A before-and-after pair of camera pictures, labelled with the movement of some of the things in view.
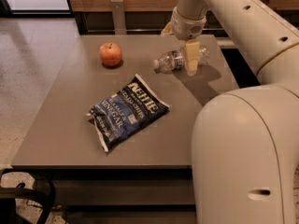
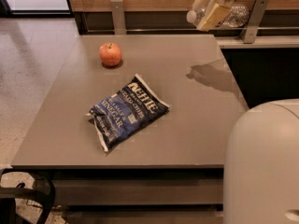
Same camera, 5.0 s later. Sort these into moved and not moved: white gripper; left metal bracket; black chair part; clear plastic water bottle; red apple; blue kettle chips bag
Moved: white gripper; clear plastic water bottle
Not moved: black chair part; red apple; left metal bracket; blue kettle chips bag
